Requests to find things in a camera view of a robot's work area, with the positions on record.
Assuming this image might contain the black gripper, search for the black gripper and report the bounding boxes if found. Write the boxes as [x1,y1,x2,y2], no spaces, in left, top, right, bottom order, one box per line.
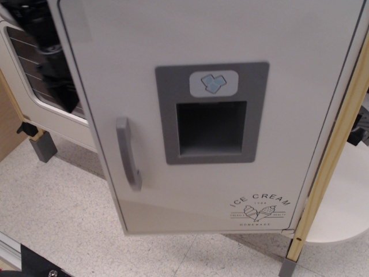
[37,46,79,113]

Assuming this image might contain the grey fridge door handle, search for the grey fridge door handle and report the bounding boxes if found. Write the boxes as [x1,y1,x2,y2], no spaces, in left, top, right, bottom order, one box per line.
[116,117,142,191]

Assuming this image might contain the white toy fridge door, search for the white toy fridge door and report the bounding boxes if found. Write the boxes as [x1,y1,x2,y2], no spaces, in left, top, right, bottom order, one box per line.
[47,0,366,235]

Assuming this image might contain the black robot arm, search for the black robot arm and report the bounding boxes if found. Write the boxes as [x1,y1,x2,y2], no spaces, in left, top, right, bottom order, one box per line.
[1,1,79,113]

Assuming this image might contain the white toy kitchen cabinet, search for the white toy kitchen cabinet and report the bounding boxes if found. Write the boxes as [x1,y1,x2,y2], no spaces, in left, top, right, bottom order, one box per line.
[0,0,369,235]

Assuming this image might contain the black clamp knob left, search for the black clamp knob left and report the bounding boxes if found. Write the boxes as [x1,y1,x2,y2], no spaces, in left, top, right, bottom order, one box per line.
[16,122,39,137]

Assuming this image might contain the grey left foot cap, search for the grey left foot cap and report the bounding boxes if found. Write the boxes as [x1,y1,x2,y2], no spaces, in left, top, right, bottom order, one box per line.
[29,132,58,163]

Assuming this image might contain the grey foot cap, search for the grey foot cap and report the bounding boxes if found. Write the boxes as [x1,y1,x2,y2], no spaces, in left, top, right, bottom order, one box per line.
[278,258,297,277]
[29,132,58,163]

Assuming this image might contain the brown wooden board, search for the brown wooden board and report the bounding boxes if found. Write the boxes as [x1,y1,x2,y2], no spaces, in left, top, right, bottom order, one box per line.
[1,77,26,161]

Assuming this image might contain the white toy oven door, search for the white toy oven door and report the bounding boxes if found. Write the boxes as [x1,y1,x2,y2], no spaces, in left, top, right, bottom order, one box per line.
[1,20,88,126]

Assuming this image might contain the grey ice dispenser panel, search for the grey ice dispenser panel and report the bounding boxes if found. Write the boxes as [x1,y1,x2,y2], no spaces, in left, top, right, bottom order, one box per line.
[155,62,269,164]

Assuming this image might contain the grey right foot cap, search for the grey right foot cap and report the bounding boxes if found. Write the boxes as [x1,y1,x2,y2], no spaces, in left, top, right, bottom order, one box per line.
[278,258,297,277]

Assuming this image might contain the black clamp right edge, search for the black clamp right edge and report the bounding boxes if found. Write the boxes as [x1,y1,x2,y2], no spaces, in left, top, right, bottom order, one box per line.
[347,106,368,146]

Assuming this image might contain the white round table base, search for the white round table base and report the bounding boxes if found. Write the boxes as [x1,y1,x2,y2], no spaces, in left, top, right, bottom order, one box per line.
[306,142,368,245]

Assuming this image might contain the light wooden left post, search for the light wooden left post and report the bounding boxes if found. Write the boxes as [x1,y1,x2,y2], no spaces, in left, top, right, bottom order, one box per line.
[1,72,45,141]

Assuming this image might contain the light wooden post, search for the light wooden post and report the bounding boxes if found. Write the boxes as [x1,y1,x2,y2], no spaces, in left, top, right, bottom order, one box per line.
[286,36,368,262]
[1,72,45,141]

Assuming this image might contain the aluminium rail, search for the aluminium rail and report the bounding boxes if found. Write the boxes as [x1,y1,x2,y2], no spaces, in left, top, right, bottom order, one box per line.
[1,232,21,264]

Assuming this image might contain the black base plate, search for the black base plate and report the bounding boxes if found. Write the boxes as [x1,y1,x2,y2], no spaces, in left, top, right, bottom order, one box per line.
[21,244,72,277]

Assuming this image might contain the light wooden right post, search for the light wooden right post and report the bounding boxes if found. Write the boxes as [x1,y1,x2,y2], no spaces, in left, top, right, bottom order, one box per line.
[286,36,368,262]

